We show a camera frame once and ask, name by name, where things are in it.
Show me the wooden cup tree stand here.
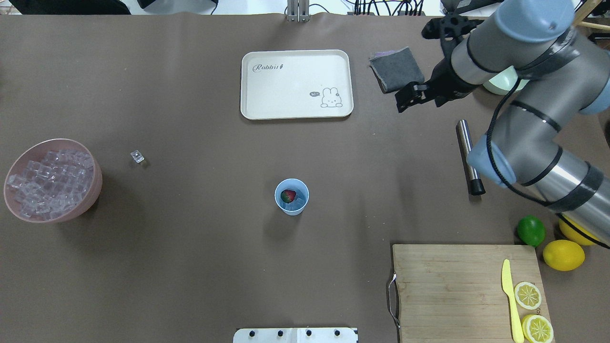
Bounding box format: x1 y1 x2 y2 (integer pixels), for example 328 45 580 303
571 0 610 32

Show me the yellow lemon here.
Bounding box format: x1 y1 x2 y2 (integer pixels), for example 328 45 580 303
559 217 598 246
542 240 586 272

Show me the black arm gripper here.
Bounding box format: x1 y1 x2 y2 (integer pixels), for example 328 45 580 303
395 14 484 113

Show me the fallen clear ice cube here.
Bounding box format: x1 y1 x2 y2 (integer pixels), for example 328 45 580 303
130 150 145 164

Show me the red strawberry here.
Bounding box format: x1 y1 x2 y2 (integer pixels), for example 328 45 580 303
280 189 297 203

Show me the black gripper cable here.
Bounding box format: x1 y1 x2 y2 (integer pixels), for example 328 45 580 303
486 71 610 251

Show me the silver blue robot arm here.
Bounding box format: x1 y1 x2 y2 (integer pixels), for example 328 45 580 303
395 0 610 248

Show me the grey folded cloth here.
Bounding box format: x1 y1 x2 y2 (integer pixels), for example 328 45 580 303
369 46 425 93

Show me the lemon half slice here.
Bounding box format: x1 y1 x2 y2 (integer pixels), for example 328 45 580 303
521 314 555 343
514 282 542 310

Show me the steel muddler black tip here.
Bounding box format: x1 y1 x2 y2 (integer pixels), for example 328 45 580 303
456 119 486 197

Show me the green lime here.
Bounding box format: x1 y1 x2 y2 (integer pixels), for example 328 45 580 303
517 215 547 247

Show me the light blue plastic cup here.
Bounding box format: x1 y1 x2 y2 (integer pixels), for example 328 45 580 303
274 178 310 216

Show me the bamboo cutting board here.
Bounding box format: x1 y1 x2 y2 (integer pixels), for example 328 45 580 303
388 244 550 343

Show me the aluminium frame post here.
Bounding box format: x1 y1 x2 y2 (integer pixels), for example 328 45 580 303
285 0 311 22

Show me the mint green bowl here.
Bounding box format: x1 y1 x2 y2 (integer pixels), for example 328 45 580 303
482 66 528 95

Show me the pink bowl of ice cubes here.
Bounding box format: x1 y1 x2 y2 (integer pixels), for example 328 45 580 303
3 138 102 223

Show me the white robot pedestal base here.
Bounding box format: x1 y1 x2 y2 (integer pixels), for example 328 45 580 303
233 326 359 343

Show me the yellow plastic knife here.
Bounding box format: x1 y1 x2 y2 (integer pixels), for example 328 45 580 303
501 259 525 343

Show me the cream rabbit serving tray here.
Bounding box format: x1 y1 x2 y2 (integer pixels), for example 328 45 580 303
240 50 354 120

